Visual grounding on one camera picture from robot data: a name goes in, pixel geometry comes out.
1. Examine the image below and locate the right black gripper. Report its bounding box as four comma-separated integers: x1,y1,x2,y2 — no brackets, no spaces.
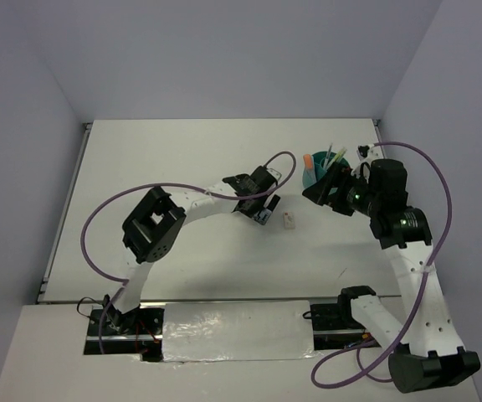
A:
301,161,380,216

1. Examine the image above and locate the pink white correction tape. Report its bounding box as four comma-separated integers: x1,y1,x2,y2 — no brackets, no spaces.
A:
254,209,272,225

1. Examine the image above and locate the grey highlighter orange cap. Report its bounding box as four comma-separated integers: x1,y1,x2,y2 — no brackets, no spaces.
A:
303,154,316,181

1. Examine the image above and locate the white eraser with label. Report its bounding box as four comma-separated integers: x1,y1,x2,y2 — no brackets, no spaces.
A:
283,211,296,229

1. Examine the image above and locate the yellow thin highlighter pen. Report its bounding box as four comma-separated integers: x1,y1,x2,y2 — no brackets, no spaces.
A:
331,147,347,164

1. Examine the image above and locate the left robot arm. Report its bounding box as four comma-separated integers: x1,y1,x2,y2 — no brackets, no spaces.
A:
104,166,281,334

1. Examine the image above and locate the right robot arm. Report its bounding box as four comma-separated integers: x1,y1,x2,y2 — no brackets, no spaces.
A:
302,159,480,394

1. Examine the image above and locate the teal round organizer container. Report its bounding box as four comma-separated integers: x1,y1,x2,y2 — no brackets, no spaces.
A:
302,147,349,189

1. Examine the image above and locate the silver foil sheet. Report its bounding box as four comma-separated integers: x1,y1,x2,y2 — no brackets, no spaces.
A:
162,301,315,363

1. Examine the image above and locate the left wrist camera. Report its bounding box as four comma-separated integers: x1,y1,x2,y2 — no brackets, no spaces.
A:
266,167,282,183

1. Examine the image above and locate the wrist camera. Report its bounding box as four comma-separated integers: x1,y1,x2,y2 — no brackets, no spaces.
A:
266,167,282,183
356,144,380,169

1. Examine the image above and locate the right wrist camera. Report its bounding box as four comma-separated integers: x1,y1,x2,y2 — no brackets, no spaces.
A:
356,144,380,169

